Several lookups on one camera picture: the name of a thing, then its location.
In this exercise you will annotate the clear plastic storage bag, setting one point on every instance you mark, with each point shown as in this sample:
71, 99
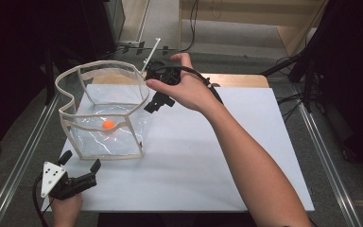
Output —
107, 145

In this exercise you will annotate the metal floor rail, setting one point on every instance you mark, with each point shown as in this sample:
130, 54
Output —
321, 151
22, 157

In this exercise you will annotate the person's dark clothing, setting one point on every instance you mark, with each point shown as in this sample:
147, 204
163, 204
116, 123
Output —
170, 220

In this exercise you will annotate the wooden table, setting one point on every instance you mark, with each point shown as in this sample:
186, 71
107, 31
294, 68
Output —
242, 80

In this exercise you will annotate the white board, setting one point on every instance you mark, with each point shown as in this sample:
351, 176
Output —
176, 176

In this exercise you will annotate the black stand pole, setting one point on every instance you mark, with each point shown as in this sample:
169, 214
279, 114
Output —
49, 85

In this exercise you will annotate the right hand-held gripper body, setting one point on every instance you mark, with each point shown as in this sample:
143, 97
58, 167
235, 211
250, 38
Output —
167, 75

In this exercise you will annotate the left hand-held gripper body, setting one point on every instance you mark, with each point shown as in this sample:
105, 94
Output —
53, 176

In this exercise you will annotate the orange ball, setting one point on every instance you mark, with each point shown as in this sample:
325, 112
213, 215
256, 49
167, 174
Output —
108, 125

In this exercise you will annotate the person's left hand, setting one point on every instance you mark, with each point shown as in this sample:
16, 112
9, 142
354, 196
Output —
66, 209

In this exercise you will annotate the person's right hand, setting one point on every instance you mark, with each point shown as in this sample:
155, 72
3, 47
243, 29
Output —
192, 91

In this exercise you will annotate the black curtain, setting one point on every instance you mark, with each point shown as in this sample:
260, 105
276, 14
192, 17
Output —
353, 78
12, 63

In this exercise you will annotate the wooden shelf unit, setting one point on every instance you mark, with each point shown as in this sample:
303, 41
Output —
293, 34

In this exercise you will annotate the black tripod legs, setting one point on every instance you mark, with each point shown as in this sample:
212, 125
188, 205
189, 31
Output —
307, 82

